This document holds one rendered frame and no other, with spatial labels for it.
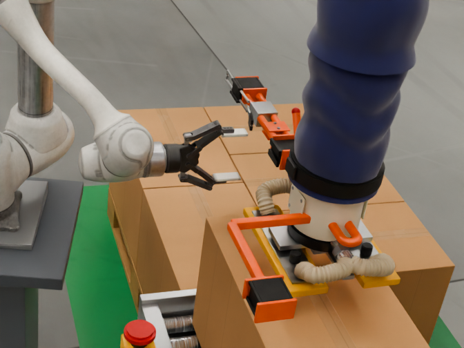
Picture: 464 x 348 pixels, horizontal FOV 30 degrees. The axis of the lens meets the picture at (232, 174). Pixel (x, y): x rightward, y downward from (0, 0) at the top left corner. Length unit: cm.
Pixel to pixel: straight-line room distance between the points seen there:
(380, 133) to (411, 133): 318
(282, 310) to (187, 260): 116
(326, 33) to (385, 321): 76
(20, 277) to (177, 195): 91
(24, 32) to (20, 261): 70
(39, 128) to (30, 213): 27
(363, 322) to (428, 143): 295
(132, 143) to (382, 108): 55
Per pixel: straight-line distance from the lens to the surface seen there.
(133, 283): 352
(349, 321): 216
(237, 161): 345
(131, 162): 195
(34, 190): 276
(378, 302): 224
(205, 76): 530
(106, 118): 201
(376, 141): 193
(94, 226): 393
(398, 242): 319
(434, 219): 438
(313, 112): 192
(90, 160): 212
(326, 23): 181
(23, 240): 258
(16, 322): 278
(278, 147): 226
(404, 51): 185
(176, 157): 217
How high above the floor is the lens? 235
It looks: 32 degrees down
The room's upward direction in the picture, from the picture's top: 8 degrees clockwise
